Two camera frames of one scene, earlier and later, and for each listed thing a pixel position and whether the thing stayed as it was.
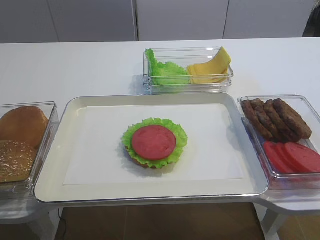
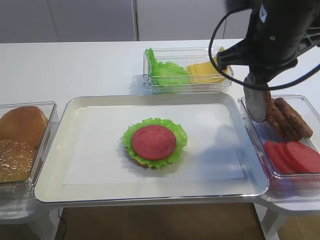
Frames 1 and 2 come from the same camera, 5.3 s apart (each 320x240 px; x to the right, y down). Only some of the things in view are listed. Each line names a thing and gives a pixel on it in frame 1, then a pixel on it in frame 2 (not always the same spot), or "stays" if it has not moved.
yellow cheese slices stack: (213, 71) stays
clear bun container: (27, 130) stays
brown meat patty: (256, 121) to (271, 116)
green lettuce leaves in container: (166, 73) stays
